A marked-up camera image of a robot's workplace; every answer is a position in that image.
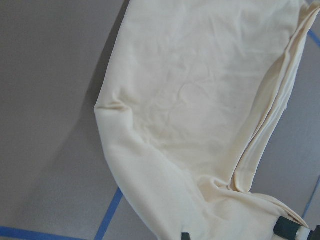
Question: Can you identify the cream long-sleeve printed shirt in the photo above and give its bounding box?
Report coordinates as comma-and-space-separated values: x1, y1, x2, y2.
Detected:
94, 0, 320, 240

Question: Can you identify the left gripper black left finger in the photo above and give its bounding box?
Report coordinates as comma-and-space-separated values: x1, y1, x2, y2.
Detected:
181, 232, 191, 240

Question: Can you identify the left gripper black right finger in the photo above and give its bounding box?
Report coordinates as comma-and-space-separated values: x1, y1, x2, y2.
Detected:
272, 216, 320, 240

